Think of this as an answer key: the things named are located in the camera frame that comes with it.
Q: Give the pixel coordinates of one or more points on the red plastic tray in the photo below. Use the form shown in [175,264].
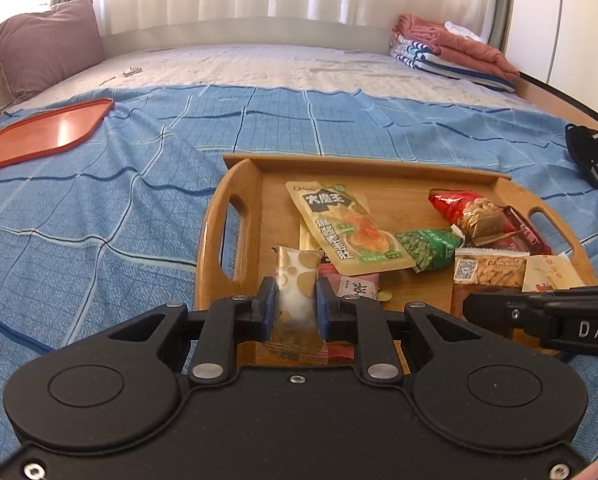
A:
[39,132]

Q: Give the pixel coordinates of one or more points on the small red candy packet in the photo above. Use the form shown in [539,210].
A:
[340,352]

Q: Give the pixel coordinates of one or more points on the small yellow snack packet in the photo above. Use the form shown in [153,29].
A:
[310,235]

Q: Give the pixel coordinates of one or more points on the yellow white pastry packet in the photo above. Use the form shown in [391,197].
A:
[551,272]

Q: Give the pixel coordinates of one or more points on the beige green snack packet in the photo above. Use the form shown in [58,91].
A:
[349,225]

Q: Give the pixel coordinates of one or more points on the pink white snack packet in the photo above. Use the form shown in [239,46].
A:
[361,287]

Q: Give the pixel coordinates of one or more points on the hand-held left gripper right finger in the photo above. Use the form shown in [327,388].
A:
[325,310]

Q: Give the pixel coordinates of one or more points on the black bag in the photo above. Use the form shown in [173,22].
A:
[586,155]

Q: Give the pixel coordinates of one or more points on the folded clothes pile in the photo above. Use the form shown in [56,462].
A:
[459,50]

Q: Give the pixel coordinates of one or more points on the green pea snack packet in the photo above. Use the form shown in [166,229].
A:
[429,247]

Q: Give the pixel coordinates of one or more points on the brown almond snack packet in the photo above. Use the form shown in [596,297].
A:
[489,270]

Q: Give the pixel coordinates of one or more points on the white bed side board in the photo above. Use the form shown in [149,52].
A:
[249,32]

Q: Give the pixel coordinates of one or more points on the white wardrobe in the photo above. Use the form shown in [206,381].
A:
[564,20]

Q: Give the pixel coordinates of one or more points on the mauve pillow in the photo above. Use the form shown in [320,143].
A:
[49,45]

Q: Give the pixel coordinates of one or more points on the blue grid bedsheet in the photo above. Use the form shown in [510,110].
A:
[104,220]

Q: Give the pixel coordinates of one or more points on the gold white candy packet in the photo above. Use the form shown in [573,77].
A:
[296,285]

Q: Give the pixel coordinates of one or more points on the dark red snack bar packet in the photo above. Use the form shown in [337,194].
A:
[529,232]

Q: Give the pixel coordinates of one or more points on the small white cloth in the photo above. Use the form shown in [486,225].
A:
[461,31]

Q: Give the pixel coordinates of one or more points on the wooden bed frame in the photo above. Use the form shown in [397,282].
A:
[564,97]

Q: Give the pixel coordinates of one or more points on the red orange nut packet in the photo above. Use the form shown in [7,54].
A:
[471,215]

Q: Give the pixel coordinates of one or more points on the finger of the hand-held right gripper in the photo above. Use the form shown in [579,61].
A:
[494,312]

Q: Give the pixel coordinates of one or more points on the white patterned mattress pad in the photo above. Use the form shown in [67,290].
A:
[279,65]

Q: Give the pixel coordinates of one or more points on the blue white striped folded towel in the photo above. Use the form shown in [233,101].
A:
[429,62]

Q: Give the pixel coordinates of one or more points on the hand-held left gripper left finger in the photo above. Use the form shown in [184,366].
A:
[267,307]

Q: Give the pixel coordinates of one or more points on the small metal clip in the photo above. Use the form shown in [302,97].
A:
[131,71]

